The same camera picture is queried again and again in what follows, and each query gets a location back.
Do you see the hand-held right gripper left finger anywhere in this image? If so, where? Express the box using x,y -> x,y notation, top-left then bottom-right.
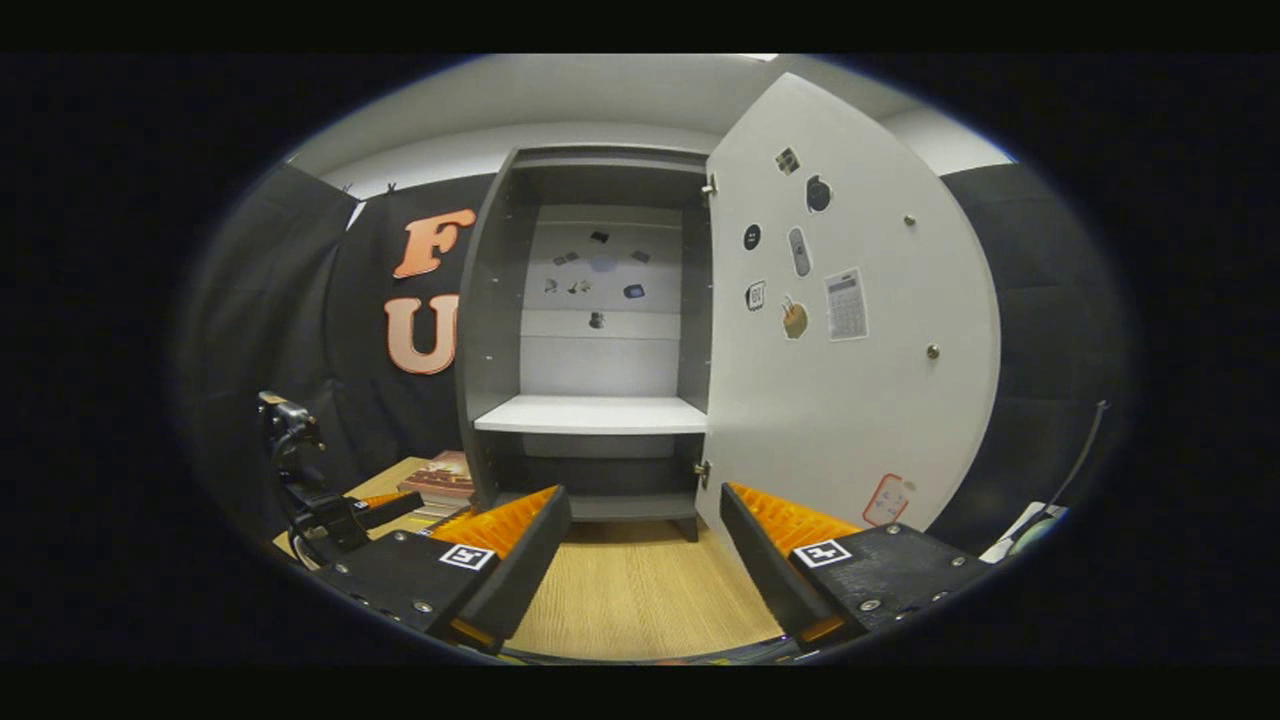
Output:
310,485 -> 573,656

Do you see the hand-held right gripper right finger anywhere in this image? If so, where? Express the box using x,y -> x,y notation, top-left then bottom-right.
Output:
718,483 -> 996,651

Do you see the grey cabinet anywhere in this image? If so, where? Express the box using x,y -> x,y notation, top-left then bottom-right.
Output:
455,145 -> 716,543

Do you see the white cabinet door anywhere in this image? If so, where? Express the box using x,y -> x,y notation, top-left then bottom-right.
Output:
693,72 -> 1003,546

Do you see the white cabinet shelf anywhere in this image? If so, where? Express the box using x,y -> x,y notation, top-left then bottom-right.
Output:
473,394 -> 709,436

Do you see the stack of books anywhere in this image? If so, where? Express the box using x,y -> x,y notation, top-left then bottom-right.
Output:
396,450 -> 479,521

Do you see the black backdrop cloth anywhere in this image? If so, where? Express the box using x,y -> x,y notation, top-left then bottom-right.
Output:
175,160 -> 1136,561

